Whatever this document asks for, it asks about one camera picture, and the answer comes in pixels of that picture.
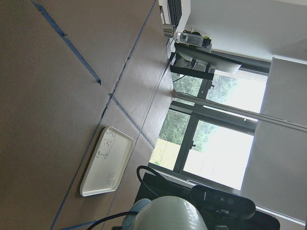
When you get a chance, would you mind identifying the pale green cup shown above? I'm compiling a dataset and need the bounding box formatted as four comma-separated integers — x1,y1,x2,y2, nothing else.
131,196,207,230

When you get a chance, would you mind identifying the white bear print tray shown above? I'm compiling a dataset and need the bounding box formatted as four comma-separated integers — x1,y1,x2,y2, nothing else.
80,126,134,197

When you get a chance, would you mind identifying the metal cup on desk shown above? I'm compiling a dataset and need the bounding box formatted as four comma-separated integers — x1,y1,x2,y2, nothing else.
163,23,176,38

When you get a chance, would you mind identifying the computer monitor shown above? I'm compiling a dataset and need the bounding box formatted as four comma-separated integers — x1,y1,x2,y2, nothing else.
175,43,242,74

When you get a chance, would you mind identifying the black keyboard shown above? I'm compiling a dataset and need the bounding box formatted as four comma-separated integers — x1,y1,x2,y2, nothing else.
167,0,182,28

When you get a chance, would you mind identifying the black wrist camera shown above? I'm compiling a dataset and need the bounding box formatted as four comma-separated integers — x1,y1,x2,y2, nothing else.
190,185,256,219

